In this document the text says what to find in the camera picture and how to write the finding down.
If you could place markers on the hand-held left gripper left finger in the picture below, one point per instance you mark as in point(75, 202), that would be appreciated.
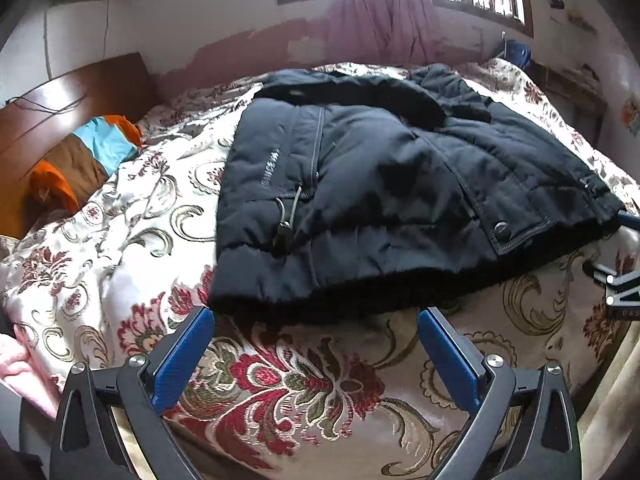
point(182, 355)

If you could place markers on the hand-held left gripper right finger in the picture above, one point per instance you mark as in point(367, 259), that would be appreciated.
point(447, 355)

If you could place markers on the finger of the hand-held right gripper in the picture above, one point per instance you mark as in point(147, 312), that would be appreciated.
point(625, 277)
point(631, 221)

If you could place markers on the dark navy padded jacket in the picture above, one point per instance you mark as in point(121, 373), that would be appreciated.
point(375, 185)

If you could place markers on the beige bed sheet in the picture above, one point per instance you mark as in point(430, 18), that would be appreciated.
point(610, 410)

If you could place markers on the floral bed blanket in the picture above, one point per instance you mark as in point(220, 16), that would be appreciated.
point(125, 260)

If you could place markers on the wooden side desk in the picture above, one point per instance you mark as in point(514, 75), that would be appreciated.
point(570, 90)

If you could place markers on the pink fluffy cloth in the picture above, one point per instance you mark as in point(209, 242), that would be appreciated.
point(25, 370)

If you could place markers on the dark cloth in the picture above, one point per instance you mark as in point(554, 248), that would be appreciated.
point(6, 322)

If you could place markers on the blue backpack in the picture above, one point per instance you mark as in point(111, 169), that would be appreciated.
point(517, 54)

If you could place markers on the orange brown blue pillow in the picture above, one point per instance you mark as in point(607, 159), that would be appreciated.
point(85, 160)

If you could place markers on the wooden headboard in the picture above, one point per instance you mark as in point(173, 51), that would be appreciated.
point(60, 90)

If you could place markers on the pink curtain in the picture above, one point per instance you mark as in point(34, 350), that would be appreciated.
point(360, 15)
point(415, 20)

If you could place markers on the colourful wall sticker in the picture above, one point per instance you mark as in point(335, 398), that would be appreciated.
point(630, 115)

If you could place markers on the white wall pipe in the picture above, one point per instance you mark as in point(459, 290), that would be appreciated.
point(48, 40)

